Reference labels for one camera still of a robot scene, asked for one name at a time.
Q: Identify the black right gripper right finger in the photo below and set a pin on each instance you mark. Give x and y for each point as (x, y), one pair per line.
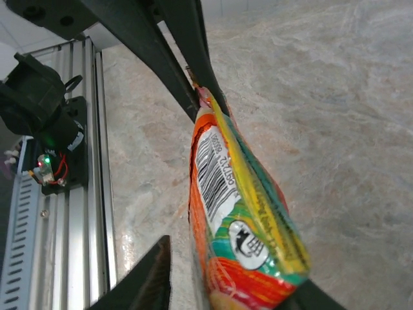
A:
(309, 297)

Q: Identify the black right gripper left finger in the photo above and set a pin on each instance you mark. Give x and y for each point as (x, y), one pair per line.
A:
(145, 281)

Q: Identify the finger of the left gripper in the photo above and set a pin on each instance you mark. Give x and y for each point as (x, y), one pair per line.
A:
(190, 38)
(145, 42)

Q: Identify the orange green snack packet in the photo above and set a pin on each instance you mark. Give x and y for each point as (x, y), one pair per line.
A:
(251, 210)

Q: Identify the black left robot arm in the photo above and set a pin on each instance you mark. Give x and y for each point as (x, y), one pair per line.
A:
(35, 97)

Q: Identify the black mounting plate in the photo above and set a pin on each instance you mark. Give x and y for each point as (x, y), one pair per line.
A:
(79, 168)

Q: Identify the white vented metal box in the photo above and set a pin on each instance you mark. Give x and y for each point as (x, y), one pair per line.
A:
(19, 242)

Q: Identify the small circuit board with LEDs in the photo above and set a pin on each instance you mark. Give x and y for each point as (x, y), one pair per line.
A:
(43, 169)

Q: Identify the aluminium profile frame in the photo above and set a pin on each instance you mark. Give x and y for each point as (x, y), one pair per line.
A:
(74, 226)

